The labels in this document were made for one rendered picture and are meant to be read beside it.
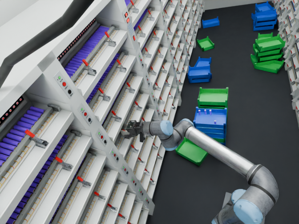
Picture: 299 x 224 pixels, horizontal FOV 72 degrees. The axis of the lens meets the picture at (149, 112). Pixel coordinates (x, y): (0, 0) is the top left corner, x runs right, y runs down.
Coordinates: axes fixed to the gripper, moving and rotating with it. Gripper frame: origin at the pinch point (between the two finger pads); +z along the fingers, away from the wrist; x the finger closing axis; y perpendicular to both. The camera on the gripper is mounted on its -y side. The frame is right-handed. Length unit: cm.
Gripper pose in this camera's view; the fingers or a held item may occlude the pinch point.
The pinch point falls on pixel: (122, 131)
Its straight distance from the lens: 144.2
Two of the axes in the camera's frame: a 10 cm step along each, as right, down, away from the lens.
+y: -4.2, -6.6, -6.2
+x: -2.8, 7.4, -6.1
